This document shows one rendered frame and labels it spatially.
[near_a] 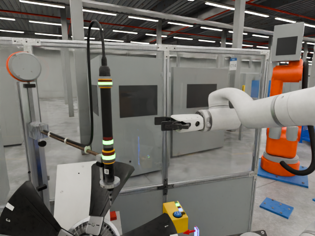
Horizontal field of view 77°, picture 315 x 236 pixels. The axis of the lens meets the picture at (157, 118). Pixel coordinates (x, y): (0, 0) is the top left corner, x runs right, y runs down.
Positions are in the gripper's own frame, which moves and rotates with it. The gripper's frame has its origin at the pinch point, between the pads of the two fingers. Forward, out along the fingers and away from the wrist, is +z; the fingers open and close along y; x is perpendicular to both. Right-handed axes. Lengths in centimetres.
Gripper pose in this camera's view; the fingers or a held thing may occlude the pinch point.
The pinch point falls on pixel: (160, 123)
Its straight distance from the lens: 71.7
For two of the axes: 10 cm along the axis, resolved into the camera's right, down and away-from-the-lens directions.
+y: -2.6, -1.8, 9.5
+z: -9.7, 0.5, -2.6
